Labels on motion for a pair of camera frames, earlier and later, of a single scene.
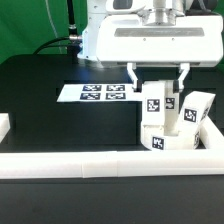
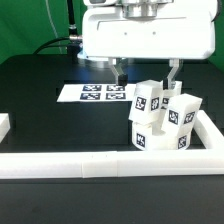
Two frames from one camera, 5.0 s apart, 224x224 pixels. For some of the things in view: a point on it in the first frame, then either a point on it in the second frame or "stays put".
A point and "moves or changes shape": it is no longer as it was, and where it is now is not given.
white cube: x=153 y=103 moves or changes shape
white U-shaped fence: x=207 y=157 stays put
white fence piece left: x=4 y=125 stays put
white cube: x=194 y=108 → x=180 y=113
